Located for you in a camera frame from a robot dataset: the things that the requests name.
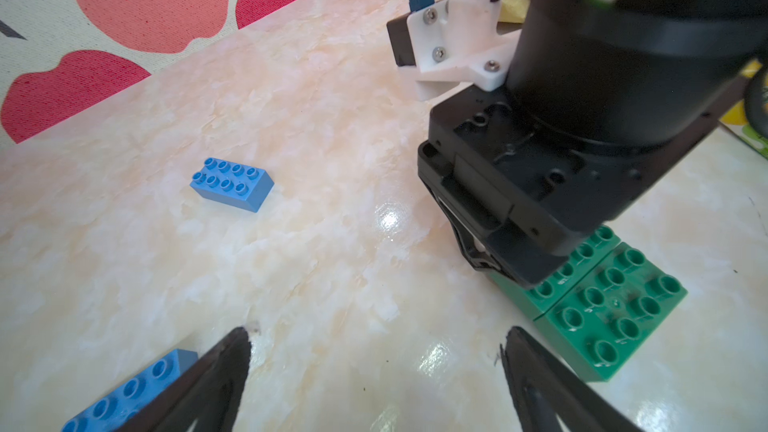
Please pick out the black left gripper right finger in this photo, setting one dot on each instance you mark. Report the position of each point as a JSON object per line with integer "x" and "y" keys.
{"x": 547, "y": 396}

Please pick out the green lego brick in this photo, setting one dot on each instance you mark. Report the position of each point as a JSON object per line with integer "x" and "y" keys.
{"x": 600, "y": 306}

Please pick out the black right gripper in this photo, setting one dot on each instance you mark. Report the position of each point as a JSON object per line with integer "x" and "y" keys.
{"x": 518, "y": 203}

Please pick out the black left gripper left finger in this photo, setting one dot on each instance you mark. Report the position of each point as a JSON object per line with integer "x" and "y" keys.
{"x": 206, "y": 397}

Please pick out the light blue lego brick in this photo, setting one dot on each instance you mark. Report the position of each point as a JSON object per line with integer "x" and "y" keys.
{"x": 232, "y": 184}
{"x": 118, "y": 406}

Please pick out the green white juice carton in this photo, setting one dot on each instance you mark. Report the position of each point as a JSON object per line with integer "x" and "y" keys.
{"x": 746, "y": 116}

